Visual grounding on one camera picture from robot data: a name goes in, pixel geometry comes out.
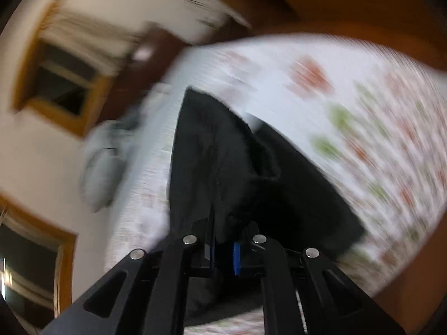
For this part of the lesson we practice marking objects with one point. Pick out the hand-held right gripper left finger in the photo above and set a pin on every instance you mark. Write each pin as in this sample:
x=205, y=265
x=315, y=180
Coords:
x=209, y=251

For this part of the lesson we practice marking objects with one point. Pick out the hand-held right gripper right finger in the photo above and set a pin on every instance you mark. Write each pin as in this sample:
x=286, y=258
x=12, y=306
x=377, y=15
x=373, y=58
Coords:
x=237, y=258

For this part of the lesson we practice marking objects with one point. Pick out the black pants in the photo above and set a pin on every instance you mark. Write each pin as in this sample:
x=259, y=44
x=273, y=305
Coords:
x=216, y=153

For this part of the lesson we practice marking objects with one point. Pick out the grey pillow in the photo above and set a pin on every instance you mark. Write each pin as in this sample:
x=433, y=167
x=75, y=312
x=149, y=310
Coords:
x=101, y=174

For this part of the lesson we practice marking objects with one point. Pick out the leaf print quilt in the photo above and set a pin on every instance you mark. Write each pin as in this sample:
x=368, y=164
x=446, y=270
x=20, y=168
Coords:
x=349, y=94

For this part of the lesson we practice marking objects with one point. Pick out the dark wooden headboard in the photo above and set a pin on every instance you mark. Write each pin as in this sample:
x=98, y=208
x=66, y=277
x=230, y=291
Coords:
x=160, y=52

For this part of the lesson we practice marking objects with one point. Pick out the beige window blind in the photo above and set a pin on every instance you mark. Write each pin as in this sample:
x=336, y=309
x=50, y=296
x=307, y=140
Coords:
x=87, y=42

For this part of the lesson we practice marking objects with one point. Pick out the wooden frame window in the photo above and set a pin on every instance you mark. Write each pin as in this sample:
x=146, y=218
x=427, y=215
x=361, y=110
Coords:
x=28, y=247
x=61, y=83

